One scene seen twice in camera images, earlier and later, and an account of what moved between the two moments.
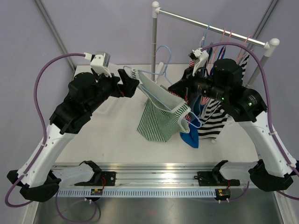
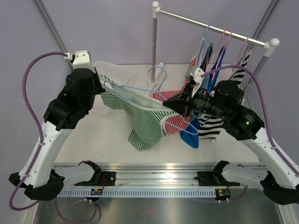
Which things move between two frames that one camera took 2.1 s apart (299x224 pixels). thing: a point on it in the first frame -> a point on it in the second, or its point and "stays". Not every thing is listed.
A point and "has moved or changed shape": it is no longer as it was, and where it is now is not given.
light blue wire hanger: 169,82 -> 106,83
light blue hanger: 205,35 stays
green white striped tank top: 163,109 -> 148,116
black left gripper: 126,89 -> 99,88
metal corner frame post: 69,59 stays
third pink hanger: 241,56 stays
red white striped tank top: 204,100 has moved or changed shape
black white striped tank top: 215,114 stays
